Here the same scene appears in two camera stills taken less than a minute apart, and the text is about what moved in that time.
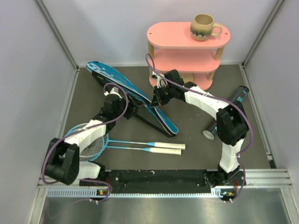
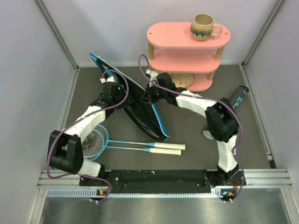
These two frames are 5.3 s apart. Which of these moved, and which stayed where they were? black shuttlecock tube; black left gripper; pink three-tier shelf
Moved: black left gripper
Stayed: black shuttlecock tube; pink three-tier shelf
